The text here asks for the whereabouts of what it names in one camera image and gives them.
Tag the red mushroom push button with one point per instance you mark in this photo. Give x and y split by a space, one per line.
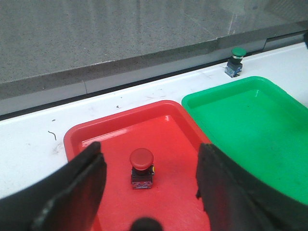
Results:
142 172

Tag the green plastic tray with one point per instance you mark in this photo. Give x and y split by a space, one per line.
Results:
260 127

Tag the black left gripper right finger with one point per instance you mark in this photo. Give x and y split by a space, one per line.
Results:
235 200

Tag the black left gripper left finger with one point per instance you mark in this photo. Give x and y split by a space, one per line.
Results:
67 200

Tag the red plastic tray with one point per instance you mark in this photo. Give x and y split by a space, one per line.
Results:
171 135

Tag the grey stone platform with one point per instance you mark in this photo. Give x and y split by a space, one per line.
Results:
53 50

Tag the green mushroom push button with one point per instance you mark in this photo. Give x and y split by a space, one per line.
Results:
234 65

